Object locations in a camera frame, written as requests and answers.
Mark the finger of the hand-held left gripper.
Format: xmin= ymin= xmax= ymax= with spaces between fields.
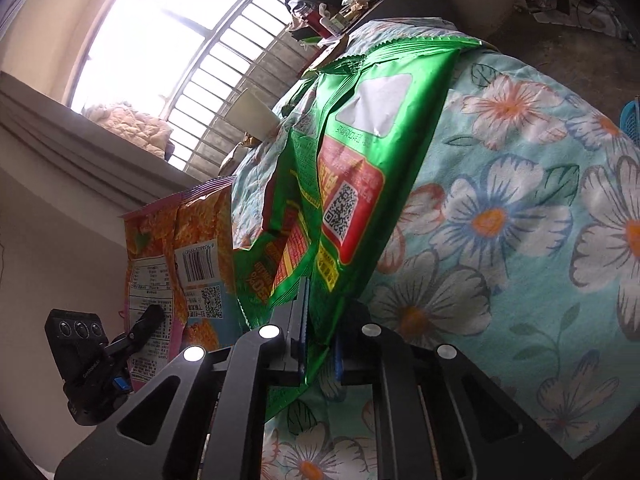
xmin=122 ymin=304 xmax=163 ymax=361

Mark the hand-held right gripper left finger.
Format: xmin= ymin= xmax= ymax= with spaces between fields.
xmin=54 ymin=277 xmax=311 ymax=480

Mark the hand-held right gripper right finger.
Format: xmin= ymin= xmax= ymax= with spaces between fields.
xmin=332 ymin=300 xmax=583 ymax=480

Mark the orange snack packet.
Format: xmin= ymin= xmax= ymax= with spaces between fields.
xmin=120 ymin=175 xmax=246 ymax=386

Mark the green snack packet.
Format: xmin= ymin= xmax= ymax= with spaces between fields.
xmin=232 ymin=60 xmax=326 ymax=331
xmin=265 ymin=35 xmax=481 ymax=421

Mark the blue plastic basket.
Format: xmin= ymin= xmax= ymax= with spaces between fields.
xmin=622 ymin=100 xmax=640 ymax=141

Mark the grey curtain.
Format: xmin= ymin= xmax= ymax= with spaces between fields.
xmin=0 ymin=72 xmax=201 ymax=201

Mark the yellowish plastic bag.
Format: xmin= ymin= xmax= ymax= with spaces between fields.
xmin=235 ymin=130 xmax=261 ymax=156

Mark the quilted beige jacket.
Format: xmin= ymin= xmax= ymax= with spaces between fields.
xmin=82 ymin=102 xmax=173 ymax=158

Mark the white paper cup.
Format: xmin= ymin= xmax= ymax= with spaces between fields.
xmin=235 ymin=87 xmax=281 ymax=143

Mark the metal window railing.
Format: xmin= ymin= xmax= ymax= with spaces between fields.
xmin=165 ymin=0 xmax=321 ymax=181

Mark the dark brown box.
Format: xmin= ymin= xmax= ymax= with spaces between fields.
xmin=310 ymin=35 xmax=351 ymax=68

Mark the grey bedside table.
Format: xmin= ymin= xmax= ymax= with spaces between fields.
xmin=345 ymin=0 xmax=501 ymax=36

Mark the white flat carton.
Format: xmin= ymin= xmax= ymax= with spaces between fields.
xmin=537 ymin=0 xmax=626 ymax=36

